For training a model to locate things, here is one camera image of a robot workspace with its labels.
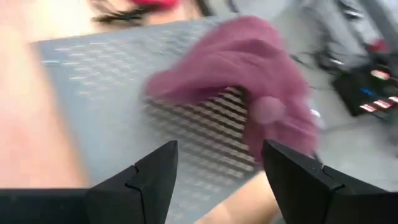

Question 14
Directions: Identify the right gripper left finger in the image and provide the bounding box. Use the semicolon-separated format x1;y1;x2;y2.
84;139;178;224

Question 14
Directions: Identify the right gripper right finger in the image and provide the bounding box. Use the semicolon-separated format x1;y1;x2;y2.
262;139;398;224

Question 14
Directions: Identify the maroon knit beanie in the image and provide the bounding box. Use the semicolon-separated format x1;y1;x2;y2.
144;15;320;162

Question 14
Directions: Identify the grey perforated metal shelf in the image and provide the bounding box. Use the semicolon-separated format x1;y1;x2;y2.
30;15;268;224

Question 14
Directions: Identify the black device with lights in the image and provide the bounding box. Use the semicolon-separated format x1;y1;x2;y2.
331;60;398;118

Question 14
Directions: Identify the red desk lamp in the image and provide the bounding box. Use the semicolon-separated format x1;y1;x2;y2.
130;0;180;10

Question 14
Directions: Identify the black lamp cable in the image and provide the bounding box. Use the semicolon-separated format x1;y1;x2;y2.
91;7;147;26

